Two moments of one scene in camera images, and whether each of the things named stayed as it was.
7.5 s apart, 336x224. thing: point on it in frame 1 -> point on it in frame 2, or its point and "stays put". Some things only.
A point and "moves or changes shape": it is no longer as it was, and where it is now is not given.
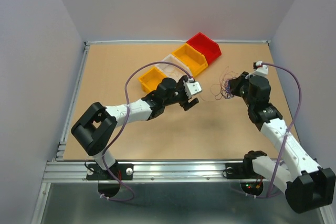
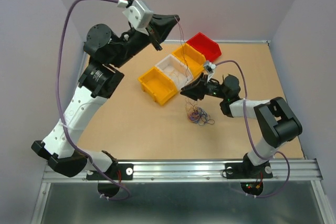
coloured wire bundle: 222,89 moves or changes shape
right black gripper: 235,82 -> 196,89
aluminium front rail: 145,171 stays put
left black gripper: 179,84 -> 159,28
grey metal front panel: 166,203 stays put
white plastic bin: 170,71 stays put
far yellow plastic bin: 195,61 stays put
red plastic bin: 212,49 stays put
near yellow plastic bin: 150,80 stays put
